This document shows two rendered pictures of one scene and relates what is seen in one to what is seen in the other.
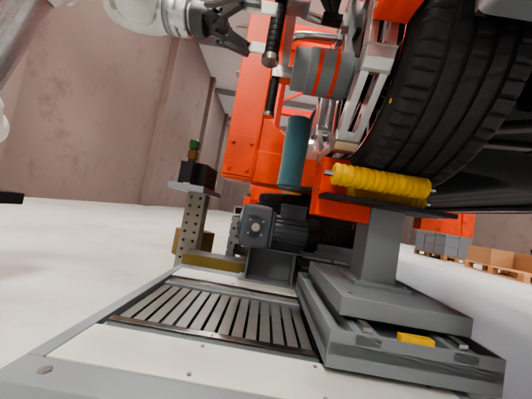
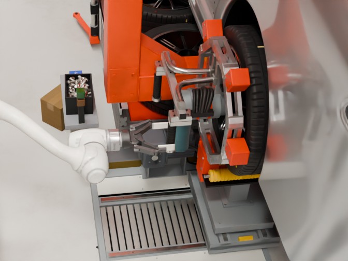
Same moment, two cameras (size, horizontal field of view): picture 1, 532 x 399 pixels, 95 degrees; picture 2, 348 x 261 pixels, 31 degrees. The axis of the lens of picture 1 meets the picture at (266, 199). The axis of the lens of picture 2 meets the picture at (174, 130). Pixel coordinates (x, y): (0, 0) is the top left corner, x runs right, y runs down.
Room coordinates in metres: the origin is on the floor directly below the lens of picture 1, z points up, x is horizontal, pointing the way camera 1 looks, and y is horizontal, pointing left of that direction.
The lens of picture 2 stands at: (-1.29, 0.55, 2.59)
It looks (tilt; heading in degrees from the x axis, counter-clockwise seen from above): 42 degrees down; 345
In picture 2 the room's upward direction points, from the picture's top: 6 degrees clockwise
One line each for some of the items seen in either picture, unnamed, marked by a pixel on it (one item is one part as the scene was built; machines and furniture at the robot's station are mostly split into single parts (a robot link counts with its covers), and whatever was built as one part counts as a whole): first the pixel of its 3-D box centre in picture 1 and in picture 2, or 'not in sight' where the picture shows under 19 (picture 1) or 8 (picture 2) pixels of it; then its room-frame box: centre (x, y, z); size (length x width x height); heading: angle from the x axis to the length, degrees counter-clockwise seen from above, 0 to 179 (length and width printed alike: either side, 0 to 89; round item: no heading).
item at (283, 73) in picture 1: (283, 74); (165, 67); (0.93, 0.02, 0.93); 0.09 x 0.05 x 0.05; 89
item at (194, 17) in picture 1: (210, 21); (131, 138); (0.59, 0.22, 0.83); 0.09 x 0.08 x 0.07; 89
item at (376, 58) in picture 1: (346, 77); (216, 102); (0.76, -0.19, 0.85); 0.54 x 0.07 x 0.54; 179
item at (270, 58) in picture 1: (275, 33); (171, 135); (0.59, 0.05, 0.83); 0.04 x 0.04 x 0.16
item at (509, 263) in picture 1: (514, 265); not in sight; (4.49, -4.70, 0.23); 1.27 x 0.87 x 0.46; 175
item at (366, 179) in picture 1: (378, 181); (235, 173); (0.64, -0.29, 0.51); 0.29 x 0.06 x 0.06; 89
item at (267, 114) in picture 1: (271, 97); (157, 85); (0.93, 0.05, 0.83); 0.04 x 0.04 x 0.16
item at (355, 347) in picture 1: (365, 313); (232, 207); (0.76, -0.36, 0.13); 0.50 x 0.36 x 0.10; 179
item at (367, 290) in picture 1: (374, 250); (237, 182); (0.76, -0.36, 0.32); 0.40 x 0.30 x 0.28; 179
